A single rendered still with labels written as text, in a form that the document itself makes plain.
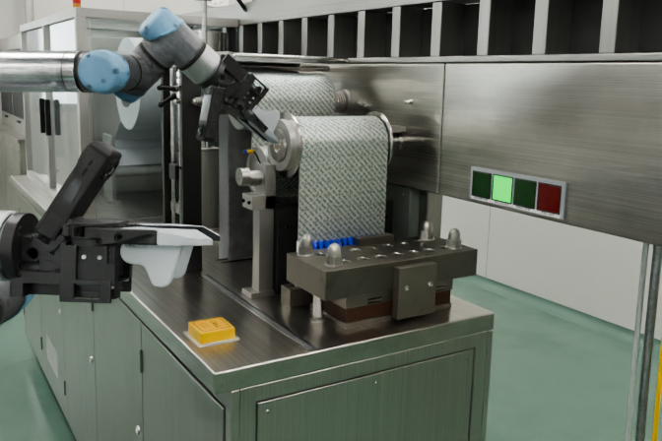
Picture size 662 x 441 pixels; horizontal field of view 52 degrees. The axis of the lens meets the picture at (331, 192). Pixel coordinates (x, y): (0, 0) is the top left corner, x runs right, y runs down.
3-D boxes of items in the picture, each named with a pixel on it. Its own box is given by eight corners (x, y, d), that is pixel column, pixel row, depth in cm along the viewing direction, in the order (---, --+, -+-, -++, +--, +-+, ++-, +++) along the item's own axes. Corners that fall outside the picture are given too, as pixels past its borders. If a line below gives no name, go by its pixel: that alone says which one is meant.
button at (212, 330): (187, 333, 133) (187, 321, 133) (221, 327, 137) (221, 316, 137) (201, 346, 128) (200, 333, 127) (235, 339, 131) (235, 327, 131)
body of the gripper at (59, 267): (138, 290, 76) (32, 286, 76) (140, 214, 76) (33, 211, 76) (115, 304, 69) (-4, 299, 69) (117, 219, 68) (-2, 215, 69)
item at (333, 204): (297, 253, 152) (298, 170, 149) (382, 242, 164) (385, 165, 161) (298, 253, 151) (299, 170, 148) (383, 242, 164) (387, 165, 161)
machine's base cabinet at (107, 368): (24, 352, 342) (16, 183, 328) (151, 331, 376) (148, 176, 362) (226, 809, 132) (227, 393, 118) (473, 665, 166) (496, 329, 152)
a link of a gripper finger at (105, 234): (169, 244, 71) (93, 240, 73) (169, 227, 71) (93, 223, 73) (150, 249, 67) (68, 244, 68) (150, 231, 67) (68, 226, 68)
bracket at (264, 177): (239, 293, 159) (240, 162, 154) (264, 289, 163) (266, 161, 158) (249, 299, 155) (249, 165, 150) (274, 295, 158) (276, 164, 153)
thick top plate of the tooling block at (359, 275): (286, 280, 146) (286, 252, 145) (430, 258, 167) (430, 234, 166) (324, 301, 133) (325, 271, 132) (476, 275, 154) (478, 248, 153)
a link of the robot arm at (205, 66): (188, 71, 132) (174, 71, 139) (205, 87, 135) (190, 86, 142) (212, 42, 134) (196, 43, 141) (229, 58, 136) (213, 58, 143)
